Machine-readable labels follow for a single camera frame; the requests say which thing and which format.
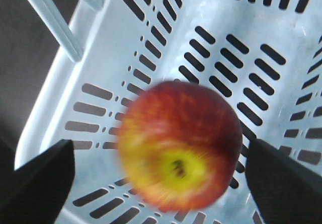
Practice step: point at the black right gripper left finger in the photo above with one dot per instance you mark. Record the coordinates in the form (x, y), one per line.
(37, 191)

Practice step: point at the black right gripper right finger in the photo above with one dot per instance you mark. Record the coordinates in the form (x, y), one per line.
(284, 190)

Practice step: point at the red apple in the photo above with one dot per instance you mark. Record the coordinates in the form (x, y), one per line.
(179, 145)

